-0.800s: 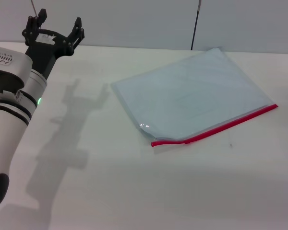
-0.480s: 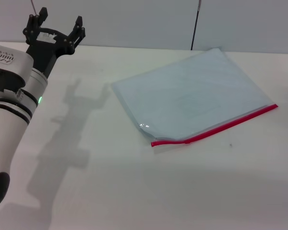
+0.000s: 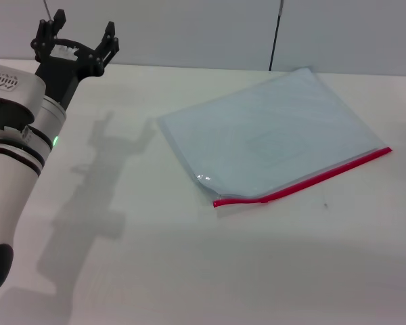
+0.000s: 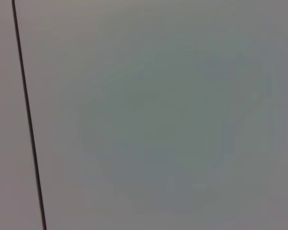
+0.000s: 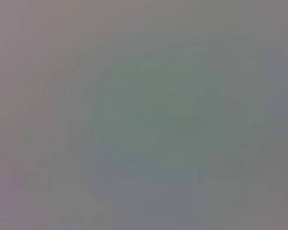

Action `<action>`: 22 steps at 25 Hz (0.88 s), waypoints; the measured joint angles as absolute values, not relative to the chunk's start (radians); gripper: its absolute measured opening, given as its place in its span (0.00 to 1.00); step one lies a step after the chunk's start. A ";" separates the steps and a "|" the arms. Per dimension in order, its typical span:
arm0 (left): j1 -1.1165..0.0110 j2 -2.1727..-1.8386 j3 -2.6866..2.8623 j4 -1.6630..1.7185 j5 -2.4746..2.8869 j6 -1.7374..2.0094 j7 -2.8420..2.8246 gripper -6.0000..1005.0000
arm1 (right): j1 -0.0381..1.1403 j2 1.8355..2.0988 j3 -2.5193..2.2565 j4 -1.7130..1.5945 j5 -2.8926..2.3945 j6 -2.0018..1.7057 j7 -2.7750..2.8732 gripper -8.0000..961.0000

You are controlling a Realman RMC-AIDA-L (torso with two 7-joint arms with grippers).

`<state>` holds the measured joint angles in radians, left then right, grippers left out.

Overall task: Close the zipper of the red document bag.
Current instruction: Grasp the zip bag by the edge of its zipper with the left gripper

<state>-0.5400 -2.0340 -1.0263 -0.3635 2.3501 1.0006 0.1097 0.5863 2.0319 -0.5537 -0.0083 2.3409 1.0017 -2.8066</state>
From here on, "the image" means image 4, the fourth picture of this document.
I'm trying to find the dark wall panel seam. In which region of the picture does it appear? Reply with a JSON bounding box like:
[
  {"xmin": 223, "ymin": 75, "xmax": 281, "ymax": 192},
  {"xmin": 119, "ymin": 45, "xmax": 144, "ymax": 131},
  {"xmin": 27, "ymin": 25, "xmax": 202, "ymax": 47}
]
[{"xmin": 11, "ymin": 0, "xmax": 48, "ymax": 230}]

